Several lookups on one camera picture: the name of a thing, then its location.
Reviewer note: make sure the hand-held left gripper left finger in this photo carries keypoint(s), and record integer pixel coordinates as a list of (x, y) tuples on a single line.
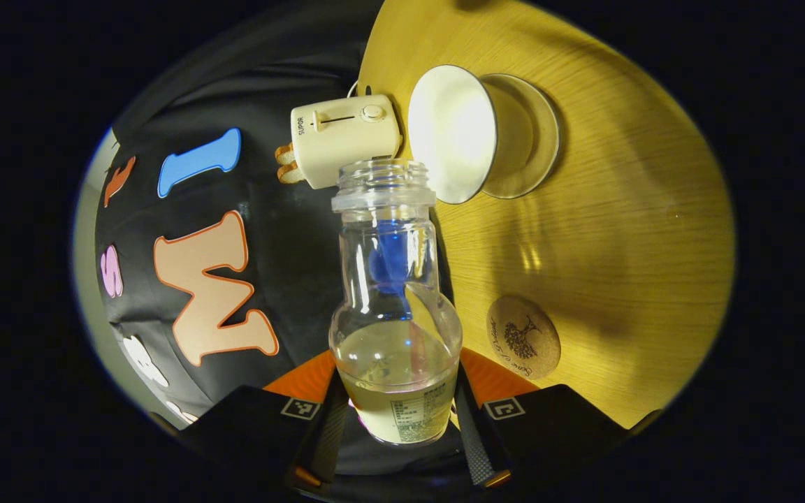
[(329, 433)]

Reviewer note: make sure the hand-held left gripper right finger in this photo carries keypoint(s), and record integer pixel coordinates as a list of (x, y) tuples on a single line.
[(472, 440)]

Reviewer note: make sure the clear plastic water bottle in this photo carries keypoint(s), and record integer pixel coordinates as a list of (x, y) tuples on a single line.
[(395, 349)]

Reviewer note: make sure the round cork coaster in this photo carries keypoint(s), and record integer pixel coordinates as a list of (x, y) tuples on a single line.
[(523, 337)]

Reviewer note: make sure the cream ceramic teacup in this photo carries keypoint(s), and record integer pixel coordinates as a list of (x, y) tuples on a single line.
[(451, 133)]

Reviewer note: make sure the black backdrop cloth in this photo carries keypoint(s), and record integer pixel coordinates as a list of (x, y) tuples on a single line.
[(291, 230)]

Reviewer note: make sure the toast slice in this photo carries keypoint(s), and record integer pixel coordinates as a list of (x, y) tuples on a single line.
[(291, 173), (285, 154)]

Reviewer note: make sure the cream toaster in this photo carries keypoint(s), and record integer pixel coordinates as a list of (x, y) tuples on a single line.
[(346, 140)]

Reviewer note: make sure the cream ceramic saucer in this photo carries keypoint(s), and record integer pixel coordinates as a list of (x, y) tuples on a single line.
[(546, 133)]

